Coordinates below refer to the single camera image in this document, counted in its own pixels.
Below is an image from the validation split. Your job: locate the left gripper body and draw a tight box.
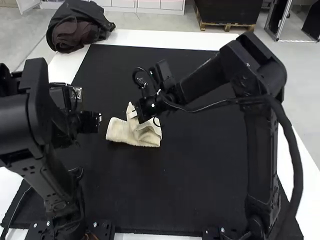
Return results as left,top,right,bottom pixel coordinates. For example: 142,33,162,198
77,109,103,135

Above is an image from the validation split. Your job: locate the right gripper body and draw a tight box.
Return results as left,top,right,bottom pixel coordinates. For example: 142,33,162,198
135,93,174,125

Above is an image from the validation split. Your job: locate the pale towel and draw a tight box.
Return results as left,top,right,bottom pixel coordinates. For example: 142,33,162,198
105,100,163,148

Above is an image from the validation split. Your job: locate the black mat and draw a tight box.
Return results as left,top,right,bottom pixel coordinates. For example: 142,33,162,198
1,43,305,240

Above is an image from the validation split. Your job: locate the black jacket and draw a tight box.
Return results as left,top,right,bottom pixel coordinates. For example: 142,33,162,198
45,0,117,54

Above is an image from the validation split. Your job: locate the white cupboard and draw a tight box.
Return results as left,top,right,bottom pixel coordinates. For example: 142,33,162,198
109,0,187,11
16,0,42,15

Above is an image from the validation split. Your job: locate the wooden pallet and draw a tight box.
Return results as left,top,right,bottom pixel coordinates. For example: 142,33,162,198
193,3,257,33

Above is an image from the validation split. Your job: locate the black crate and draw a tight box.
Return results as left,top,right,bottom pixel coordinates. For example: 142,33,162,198
194,0,263,25

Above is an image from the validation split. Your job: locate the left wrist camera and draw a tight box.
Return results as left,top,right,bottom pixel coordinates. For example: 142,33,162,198
48,82,84,111

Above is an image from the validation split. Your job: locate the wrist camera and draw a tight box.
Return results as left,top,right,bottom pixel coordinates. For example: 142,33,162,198
154,59,176,89
48,82,84,111

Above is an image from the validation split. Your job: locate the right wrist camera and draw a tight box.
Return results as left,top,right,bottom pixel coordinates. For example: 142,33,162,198
154,59,176,89

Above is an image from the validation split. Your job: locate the black cable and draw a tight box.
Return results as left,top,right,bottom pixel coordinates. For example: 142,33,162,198
159,96,242,114
131,66,161,97
259,96,305,210

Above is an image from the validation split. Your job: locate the metal frame trolley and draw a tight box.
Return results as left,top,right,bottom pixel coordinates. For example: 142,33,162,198
264,0,320,43

